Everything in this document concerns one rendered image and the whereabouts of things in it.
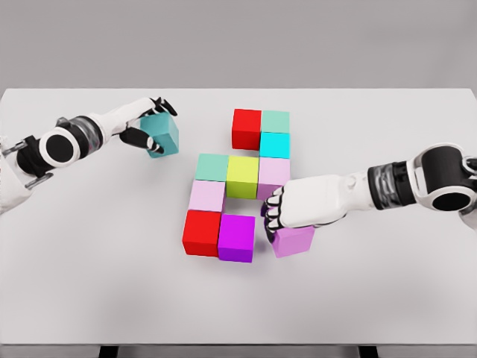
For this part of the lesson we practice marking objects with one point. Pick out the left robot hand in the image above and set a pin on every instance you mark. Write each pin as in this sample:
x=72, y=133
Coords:
x=135, y=109

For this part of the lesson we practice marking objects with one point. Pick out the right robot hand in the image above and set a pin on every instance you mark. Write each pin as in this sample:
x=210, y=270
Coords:
x=302, y=207

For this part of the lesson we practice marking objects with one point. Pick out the violet cube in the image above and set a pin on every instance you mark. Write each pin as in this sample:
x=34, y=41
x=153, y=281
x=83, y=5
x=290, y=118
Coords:
x=292, y=242

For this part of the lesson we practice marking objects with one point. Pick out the teal cube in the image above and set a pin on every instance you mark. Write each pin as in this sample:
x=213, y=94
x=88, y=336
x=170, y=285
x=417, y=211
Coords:
x=165, y=134

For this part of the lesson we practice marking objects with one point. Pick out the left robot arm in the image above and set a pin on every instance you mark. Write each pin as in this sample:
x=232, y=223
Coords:
x=59, y=145

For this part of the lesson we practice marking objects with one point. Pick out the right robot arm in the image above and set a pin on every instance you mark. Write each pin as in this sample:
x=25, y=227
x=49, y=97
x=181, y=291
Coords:
x=421, y=182

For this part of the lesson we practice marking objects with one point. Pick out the pale pink cube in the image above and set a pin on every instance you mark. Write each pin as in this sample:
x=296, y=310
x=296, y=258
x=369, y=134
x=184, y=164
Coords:
x=206, y=195
x=274, y=173

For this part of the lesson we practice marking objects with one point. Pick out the yellow-green cube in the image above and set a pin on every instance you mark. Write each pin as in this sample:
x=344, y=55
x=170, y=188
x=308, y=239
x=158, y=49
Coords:
x=242, y=177

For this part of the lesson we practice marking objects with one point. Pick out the cyan cube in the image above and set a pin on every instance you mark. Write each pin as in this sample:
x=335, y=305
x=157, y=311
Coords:
x=274, y=145

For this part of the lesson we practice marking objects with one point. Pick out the magenta cube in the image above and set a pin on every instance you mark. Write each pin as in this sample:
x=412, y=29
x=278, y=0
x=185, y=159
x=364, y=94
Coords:
x=236, y=238

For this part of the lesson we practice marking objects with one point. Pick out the mint green cube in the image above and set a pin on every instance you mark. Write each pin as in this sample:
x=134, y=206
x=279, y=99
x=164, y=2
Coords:
x=211, y=168
x=275, y=121

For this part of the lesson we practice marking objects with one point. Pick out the red cube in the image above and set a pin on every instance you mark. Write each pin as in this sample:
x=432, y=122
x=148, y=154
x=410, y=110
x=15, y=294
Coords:
x=246, y=128
x=200, y=233

